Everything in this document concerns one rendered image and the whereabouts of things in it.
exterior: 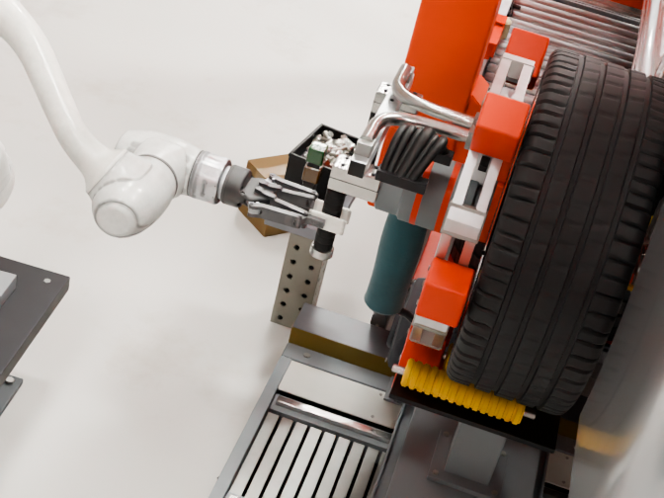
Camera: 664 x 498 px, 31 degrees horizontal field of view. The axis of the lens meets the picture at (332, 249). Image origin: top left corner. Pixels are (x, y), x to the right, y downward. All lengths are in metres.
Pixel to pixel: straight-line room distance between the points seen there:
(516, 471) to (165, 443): 0.81
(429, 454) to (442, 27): 0.93
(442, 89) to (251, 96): 1.77
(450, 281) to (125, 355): 1.27
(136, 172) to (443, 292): 0.56
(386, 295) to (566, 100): 0.69
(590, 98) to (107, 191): 0.83
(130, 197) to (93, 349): 1.09
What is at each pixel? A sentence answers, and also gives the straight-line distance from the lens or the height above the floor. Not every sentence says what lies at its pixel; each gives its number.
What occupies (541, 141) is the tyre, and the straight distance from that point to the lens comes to 2.03.
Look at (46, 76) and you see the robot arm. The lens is 2.19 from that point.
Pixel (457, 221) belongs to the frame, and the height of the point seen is 0.96.
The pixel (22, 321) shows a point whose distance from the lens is 2.69.
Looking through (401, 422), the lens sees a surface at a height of 0.15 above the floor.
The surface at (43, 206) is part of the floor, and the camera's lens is 3.61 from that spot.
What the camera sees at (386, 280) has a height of 0.57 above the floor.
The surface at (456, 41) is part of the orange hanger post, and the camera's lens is 2.66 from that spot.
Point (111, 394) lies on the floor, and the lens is 2.98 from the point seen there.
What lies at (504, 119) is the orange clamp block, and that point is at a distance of 2.00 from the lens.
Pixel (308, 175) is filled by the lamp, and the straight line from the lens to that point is 2.80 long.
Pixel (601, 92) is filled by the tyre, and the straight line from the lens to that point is 2.14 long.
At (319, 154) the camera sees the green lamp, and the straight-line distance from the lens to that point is 2.77.
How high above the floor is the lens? 1.98
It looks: 33 degrees down
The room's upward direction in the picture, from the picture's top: 14 degrees clockwise
